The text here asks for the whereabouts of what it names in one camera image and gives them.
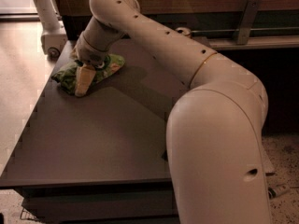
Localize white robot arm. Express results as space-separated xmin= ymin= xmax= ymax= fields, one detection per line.
xmin=76 ymin=0 xmax=272 ymax=224

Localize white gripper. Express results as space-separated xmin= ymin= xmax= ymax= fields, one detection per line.
xmin=69 ymin=34 xmax=107 ymax=97

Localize horizontal metal rail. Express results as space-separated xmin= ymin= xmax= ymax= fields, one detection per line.
xmin=192 ymin=27 xmax=299 ymax=34

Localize orange drink can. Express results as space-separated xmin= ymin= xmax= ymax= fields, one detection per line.
xmin=176 ymin=27 xmax=192 ymax=38

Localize striped cable on floor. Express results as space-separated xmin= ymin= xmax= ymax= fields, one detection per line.
xmin=267 ymin=184 xmax=292 ymax=200

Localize green rice chip bag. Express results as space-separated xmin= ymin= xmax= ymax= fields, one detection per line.
xmin=51 ymin=54 xmax=125 ymax=96

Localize white wheeled stand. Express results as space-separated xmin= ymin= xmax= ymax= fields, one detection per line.
xmin=33 ymin=0 xmax=67 ymax=60

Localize right metal rail bracket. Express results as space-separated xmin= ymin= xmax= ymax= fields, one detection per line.
xmin=235 ymin=0 xmax=262 ymax=45

